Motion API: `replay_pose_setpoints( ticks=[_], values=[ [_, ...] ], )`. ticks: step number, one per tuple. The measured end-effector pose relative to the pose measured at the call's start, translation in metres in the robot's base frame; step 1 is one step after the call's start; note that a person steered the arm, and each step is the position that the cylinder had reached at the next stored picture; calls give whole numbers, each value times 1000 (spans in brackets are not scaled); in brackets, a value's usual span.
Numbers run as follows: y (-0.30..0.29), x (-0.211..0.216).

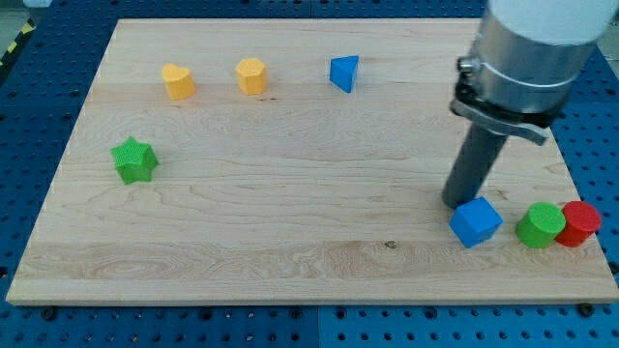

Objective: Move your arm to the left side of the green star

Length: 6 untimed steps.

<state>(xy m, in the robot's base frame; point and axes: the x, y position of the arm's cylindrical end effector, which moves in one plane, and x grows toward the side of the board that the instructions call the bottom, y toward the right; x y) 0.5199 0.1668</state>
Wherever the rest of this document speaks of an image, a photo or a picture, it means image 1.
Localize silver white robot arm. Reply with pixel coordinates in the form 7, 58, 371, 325
451, 0, 618, 148

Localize green star block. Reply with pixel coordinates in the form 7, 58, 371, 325
110, 136, 159, 185

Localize light wooden board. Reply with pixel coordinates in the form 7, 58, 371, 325
7, 18, 618, 306

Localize blue triangle block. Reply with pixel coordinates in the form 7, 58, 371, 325
329, 55, 360, 94

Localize yellow hexagon block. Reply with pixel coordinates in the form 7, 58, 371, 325
236, 58, 268, 95

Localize yellow heart block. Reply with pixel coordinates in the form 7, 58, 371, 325
161, 63, 196, 101

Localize blue cube block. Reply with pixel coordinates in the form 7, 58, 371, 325
449, 197, 504, 248

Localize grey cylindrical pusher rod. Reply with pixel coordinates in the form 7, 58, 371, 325
441, 124, 507, 209

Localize green cylinder block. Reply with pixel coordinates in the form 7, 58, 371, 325
516, 202, 566, 248

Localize red cylinder block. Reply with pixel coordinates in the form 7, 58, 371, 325
555, 201, 602, 247

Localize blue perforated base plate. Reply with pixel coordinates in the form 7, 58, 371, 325
1, 0, 618, 347

